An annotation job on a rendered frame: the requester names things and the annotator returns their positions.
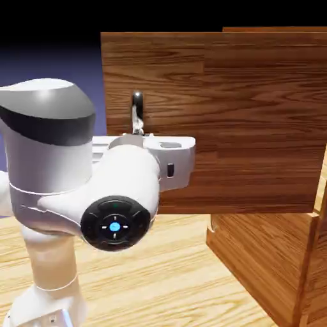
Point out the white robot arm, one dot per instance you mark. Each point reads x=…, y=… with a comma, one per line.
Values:
x=51, y=166

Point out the wooden cabinet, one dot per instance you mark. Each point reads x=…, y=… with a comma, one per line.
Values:
x=319, y=281

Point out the small wooden cabinet door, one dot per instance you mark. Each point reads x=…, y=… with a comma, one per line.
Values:
x=260, y=255

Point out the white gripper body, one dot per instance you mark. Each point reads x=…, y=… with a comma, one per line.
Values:
x=176, y=158

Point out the large wooden cabinet door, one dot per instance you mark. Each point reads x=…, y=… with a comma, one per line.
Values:
x=242, y=102

